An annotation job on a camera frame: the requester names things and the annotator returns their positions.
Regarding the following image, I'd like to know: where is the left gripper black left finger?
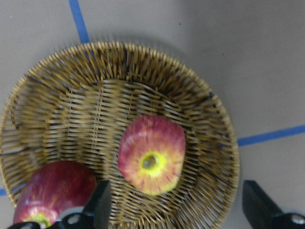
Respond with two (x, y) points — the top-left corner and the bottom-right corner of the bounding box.
(82, 180), (112, 229)

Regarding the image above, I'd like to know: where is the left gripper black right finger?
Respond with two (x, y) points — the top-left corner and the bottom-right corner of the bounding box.
(242, 180), (283, 229)

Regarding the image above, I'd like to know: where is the red yellow striped apple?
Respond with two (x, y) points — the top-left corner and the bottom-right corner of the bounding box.
(118, 115), (186, 196)

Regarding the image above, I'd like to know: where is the dark red apple in basket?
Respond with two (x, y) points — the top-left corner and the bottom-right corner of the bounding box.
(13, 160), (97, 228)

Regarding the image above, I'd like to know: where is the round wicker basket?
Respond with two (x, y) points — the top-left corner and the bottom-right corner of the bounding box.
(0, 42), (240, 229)

